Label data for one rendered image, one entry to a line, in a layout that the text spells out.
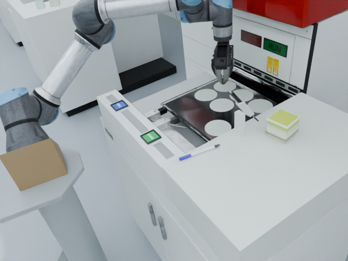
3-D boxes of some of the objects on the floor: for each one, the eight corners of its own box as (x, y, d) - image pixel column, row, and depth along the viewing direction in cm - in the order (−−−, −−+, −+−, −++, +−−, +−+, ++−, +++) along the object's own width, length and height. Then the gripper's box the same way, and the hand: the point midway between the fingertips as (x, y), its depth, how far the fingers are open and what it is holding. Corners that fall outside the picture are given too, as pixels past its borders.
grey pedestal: (33, 353, 145) (-71, 261, 95) (28, 272, 178) (-52, 171, 128) (136, 302, 159) (92, 197, 108) (114, 234, 191) (72, 130, 141)
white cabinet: (211, 176, 220) (204, 72, 170) (333, 288, 153) (382, 171, 103) (130, 223, 197) (96, 118, 147) (233, 380, 130) (234, 287, 79)
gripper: (235, 30, 125) (235, 77, 138) (213, 30, 127) (215, 76, 140) (233, 39, 118) (232, 87, 131) (209, 39, 121) (211, 86, 134)
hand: (222, 82), depth 133 cm, fingers closed
